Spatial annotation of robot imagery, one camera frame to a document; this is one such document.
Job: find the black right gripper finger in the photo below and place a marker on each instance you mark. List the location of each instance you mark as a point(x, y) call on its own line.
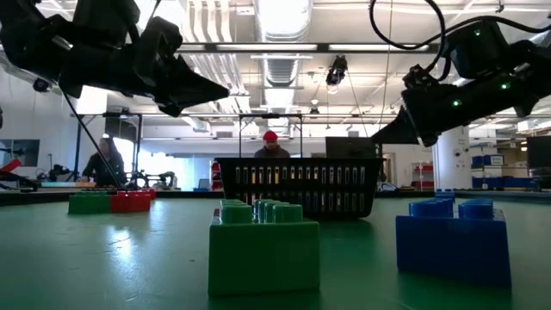
point(400, 129)
point(429, 138)

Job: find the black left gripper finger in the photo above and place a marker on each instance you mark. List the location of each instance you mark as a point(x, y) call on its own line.
point(172, 73)
point(176, 107)

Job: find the small red block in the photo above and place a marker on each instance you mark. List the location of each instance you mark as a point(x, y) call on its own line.
point(131, 203)

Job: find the long blue block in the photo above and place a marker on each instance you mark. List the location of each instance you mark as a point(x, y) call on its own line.
point(452, 245)

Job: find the small green block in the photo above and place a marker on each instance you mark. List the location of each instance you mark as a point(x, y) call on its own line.
point(88, 204)

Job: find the long green block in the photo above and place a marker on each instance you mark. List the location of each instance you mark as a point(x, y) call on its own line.
point(262, 254)

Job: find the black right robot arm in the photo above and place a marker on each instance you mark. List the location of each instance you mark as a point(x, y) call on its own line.
point(538, 64)

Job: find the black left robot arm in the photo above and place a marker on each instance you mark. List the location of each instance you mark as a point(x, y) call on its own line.
point(30, 43)

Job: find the white round column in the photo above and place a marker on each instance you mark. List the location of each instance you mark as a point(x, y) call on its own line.
point(452, 159)

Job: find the black monitor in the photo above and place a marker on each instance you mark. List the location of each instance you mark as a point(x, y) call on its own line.
point(539, 151)
point(351, 147)

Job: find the blue storage bin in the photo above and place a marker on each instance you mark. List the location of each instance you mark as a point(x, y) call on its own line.
point(486, 160)

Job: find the person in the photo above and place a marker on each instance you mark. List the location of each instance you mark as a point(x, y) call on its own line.
point(103, 168)
point(271, 151)

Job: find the red cap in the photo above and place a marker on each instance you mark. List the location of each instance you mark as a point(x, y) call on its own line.
point(270, 136)

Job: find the ceiling light bar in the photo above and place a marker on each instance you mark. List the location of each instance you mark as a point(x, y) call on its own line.
point(267, 46)

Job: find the black plastic basket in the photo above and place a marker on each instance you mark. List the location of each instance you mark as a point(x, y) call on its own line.
point(301, 161)

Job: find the green table mat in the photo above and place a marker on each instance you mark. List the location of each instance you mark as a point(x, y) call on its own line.
point(129, 258)

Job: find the black hanging camera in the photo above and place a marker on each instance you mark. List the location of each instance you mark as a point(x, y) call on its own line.
point(336, 71)

